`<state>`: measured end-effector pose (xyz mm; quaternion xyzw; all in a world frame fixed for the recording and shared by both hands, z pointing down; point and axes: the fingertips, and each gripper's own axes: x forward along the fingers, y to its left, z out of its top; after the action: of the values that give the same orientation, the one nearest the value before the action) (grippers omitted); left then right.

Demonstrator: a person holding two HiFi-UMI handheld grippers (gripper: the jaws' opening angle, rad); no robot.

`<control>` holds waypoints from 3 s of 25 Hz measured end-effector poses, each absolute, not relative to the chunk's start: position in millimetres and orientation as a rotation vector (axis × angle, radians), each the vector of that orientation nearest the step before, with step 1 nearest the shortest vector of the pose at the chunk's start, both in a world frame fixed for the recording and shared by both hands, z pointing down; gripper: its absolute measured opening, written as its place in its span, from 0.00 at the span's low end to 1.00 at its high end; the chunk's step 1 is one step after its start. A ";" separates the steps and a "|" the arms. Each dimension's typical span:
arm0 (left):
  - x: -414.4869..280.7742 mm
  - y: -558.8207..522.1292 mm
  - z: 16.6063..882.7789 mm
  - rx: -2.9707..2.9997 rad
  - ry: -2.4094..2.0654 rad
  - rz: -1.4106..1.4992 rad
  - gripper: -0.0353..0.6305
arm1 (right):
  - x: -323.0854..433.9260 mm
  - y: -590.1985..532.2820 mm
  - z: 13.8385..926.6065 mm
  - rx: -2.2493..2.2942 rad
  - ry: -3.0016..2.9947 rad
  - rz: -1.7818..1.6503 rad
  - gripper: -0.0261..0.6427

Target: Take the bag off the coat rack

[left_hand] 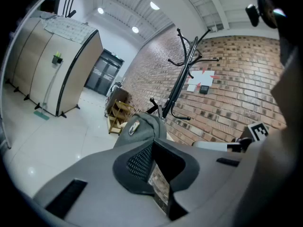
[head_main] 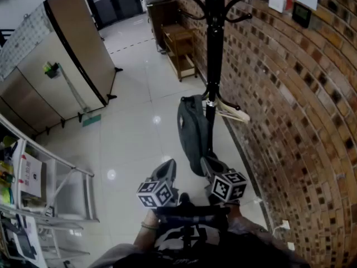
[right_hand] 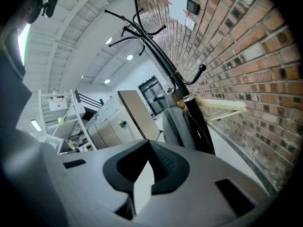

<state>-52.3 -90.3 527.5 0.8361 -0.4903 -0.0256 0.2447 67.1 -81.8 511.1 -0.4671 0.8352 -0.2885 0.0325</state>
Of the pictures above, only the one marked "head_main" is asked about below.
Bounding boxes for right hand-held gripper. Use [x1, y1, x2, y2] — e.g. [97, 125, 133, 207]
[200, 156, 248, 206]

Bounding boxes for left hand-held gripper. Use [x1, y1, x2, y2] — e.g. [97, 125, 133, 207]
[136, 158, 180, 208]

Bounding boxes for dark grey bag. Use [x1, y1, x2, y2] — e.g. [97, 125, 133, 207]
[176, 94, 216, 176]

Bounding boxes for black metal coat rack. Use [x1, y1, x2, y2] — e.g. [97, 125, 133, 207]
[133, 0, 294, 161]

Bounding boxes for person's right forearm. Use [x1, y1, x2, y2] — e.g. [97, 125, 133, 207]
[227, 204, 253, 230]

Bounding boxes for person's left forearm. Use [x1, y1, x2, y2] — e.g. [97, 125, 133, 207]
[133, 208, 160, 248]

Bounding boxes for grey metal shelf rack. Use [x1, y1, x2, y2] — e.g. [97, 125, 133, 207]
[0, 112, 100, 268]

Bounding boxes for person's black shoe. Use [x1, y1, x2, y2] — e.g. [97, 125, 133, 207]
[178, 192, 194, 207]

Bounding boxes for person's black printed shirt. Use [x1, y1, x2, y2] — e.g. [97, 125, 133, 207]
[94, 219, 311, 268]

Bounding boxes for cream wooden clothes hanger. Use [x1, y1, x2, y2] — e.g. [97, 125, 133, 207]
[205, 98, 251, 123]

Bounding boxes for green head floor mop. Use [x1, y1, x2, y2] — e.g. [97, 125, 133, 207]
[59, 65, 103, 128]

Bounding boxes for white paper sign red marks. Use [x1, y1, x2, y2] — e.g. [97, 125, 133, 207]
[17, 151, 43, 198]

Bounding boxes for wooden shelf cart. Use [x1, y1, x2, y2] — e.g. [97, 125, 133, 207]
[160, 23, 199, 83]

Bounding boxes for yellow green packets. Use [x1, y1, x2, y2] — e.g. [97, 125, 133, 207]
[0, 135, 18, 206]

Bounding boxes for beige folding partition screen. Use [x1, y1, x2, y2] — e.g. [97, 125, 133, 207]
[0, 0, 124, 137]

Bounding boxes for green and black holder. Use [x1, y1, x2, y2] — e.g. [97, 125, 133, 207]
[42, 61, 61, 79]

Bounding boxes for dark wooden cabinet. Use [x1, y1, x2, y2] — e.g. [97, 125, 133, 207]
[146, 0, 180, 53]

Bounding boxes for black glass door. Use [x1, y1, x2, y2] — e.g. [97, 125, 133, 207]
[80, 0, 143, 31]

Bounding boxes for black chest mount bar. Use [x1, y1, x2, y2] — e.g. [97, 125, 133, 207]
[155, 204, 231, 224]

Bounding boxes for black wall display device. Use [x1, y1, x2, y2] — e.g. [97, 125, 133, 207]
[291, 2, 313, 29]

